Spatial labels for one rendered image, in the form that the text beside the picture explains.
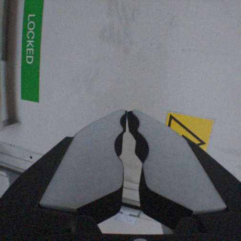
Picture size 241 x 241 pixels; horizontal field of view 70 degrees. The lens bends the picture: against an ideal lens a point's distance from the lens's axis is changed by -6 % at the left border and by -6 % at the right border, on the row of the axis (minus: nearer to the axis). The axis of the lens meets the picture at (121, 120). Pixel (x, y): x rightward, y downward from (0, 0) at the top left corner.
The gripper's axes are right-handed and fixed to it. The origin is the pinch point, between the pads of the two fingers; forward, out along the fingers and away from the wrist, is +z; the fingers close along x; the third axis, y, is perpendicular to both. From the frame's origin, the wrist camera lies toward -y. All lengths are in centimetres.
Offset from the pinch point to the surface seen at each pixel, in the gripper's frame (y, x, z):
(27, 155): 25.1, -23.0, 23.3
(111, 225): 35.8, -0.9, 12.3
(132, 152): 8.9, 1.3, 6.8
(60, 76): 1.3, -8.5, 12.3
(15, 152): 25.5, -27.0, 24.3
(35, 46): -2.2, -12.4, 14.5
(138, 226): 33.9, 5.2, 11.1
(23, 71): 1.3, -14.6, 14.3
